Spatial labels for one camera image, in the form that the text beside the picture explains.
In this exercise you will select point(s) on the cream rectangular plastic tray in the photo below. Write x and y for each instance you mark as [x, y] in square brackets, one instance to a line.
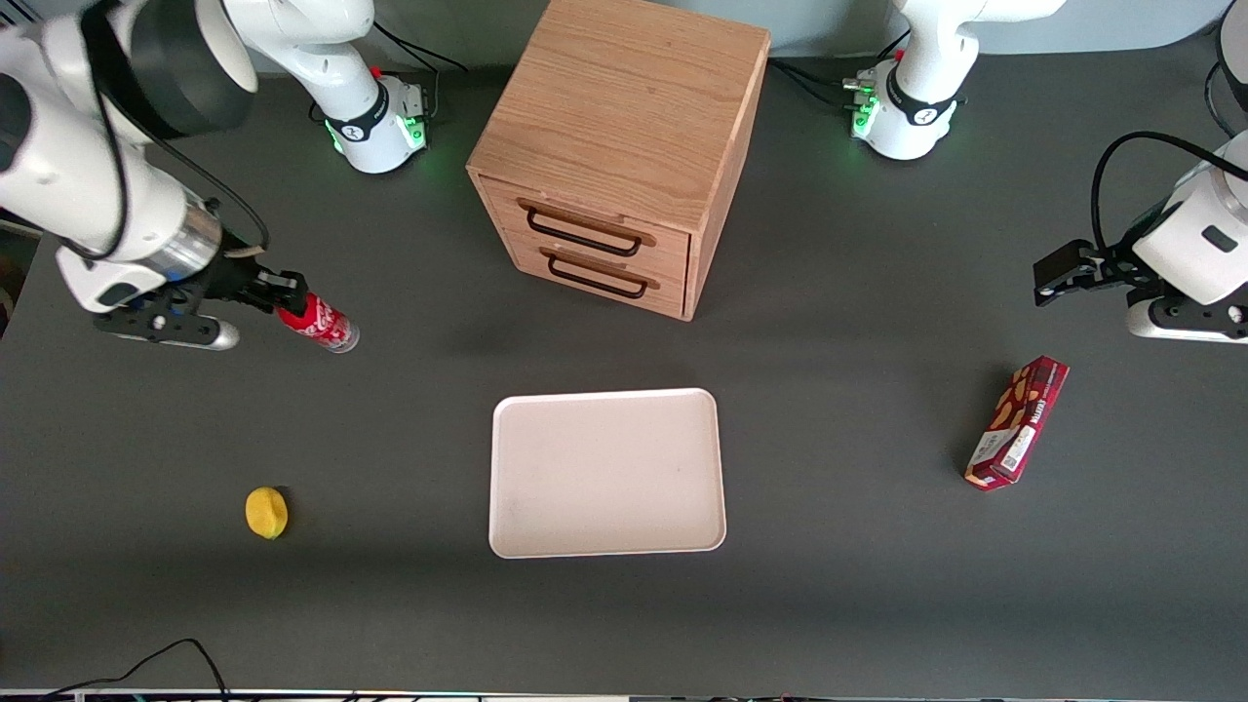
[604, 473]

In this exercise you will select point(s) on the red soda can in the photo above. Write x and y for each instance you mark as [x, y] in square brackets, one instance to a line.
[327, 327]

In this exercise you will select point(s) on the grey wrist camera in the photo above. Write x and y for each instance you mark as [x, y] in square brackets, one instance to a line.
[185, 334]
[1185, 327]

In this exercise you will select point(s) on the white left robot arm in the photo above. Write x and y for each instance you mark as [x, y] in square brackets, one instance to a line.
[1199, 234]

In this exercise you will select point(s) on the yellow lemon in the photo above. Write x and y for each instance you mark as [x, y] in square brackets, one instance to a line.
[266, 513]

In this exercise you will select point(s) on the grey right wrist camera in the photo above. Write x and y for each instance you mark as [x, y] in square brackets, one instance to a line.
[185, 334]

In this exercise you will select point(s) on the wooden two-drawer cabinet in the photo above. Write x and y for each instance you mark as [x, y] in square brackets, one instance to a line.
[624, 107]

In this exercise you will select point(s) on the red tartan shortbread box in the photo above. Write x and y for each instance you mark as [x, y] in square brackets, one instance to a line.
[1019, 419]

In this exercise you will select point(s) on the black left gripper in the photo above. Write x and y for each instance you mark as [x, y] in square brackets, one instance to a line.
[1117, 263]

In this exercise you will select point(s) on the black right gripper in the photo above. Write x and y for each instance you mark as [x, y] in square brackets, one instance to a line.
[234, 278]

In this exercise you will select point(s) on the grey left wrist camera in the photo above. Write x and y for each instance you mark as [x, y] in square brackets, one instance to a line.
[1185, 327]

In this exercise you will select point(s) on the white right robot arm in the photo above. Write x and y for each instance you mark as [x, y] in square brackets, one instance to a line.
[88, 185]

